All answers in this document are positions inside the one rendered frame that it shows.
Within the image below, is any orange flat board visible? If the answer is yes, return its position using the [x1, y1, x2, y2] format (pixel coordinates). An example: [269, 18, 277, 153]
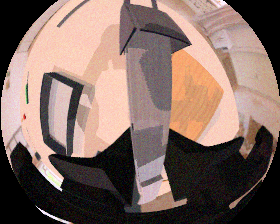
[169, 49, 224, 142]

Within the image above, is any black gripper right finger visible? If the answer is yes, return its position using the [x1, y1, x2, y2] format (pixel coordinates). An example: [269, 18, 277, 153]
[164, 128, 245, 202]

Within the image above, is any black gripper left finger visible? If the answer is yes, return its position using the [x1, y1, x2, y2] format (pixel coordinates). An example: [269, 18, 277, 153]
[49, 127, 135, 207]

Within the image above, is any grey measuring scoop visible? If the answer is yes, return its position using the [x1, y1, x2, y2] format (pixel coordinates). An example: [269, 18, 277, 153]
[34, 151, 41, 161]

